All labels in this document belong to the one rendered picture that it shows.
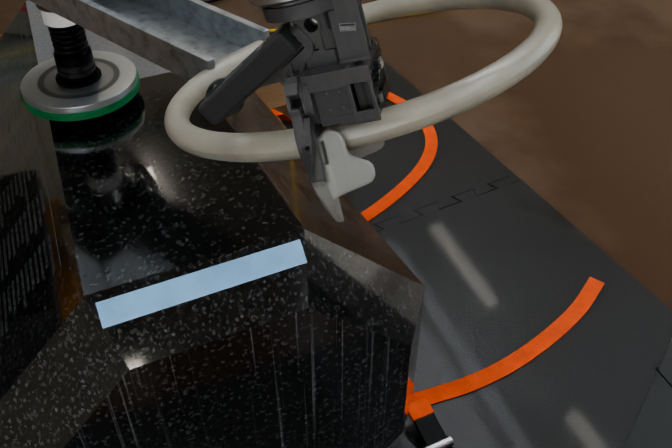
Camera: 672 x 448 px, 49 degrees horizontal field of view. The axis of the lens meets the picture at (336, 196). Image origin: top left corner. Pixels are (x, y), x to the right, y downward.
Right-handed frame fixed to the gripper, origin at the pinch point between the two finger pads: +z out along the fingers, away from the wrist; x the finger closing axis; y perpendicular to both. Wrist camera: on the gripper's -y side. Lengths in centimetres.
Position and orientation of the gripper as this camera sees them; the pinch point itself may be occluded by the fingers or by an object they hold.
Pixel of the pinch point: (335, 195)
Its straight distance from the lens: 73.4
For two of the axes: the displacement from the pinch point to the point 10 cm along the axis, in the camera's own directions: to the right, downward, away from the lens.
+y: 9.5, -1.4, -2.8
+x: 1.8, -4.9, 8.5
